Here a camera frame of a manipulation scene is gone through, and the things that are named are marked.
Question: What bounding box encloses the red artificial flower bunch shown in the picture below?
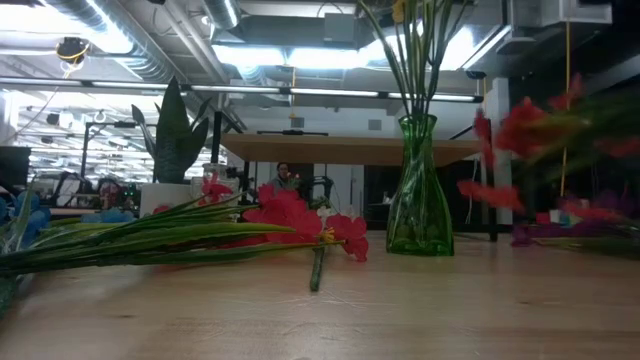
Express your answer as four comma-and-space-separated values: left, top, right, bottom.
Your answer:
0, 172, 370, 281

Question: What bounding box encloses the yellow single-stem artificial flower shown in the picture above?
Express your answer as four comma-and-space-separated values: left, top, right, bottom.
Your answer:
308, 227, 337, 294

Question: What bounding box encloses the green glass vase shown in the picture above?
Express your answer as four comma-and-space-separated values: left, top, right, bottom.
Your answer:
385, 113, 455, 258

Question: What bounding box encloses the clear glass vase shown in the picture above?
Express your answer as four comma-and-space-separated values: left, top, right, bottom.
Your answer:
201, 162, 241, 201

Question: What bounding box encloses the yellow artificial flower bunch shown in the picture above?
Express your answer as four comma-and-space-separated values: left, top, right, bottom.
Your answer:
357, 0, 471, 119

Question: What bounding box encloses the orange artificial flower bunch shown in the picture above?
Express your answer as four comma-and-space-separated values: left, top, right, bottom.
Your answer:
457, 73, 640, 216

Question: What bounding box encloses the purple artificial flower bunch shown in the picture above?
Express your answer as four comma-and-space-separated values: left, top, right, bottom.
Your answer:
509, 189, 640, 259

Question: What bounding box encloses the blue artificial flower bunch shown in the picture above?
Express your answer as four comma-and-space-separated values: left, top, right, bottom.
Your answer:
0, 187, 136, 251

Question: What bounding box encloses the wooden shelf with black legs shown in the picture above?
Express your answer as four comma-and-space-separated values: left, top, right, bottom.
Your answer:
212, 110, 501, 244

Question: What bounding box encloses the person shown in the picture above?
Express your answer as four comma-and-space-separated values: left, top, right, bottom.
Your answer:
267, 161, 301, 194

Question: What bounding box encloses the snake plant in white pot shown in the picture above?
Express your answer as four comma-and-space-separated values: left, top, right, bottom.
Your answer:
130, 76, 211, 217

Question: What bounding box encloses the black monitor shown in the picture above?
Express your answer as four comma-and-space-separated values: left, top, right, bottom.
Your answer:
0, 145, 32, 190

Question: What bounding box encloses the black overhead frame light bar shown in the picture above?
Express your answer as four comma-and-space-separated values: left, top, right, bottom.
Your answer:
0, 75, 485, 105

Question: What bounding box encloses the black yellow ceiling cord reel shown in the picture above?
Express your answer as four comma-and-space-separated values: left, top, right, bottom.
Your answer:
54, 36, 92, 66

